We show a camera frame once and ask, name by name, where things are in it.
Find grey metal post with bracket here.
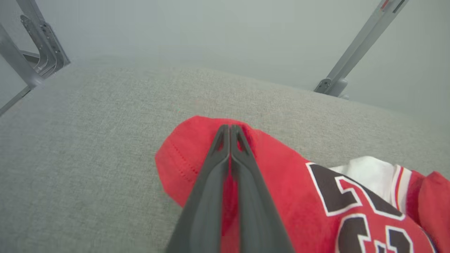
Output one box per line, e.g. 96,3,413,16
314,0,410,98

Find grey metal corner frame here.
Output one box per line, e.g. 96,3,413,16
0,0,71,116

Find red jersey with white sleeves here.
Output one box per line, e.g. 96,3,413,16
155,116,450,253

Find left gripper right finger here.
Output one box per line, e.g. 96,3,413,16
231,125,294,253

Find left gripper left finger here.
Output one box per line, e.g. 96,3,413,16
165,125,231,253

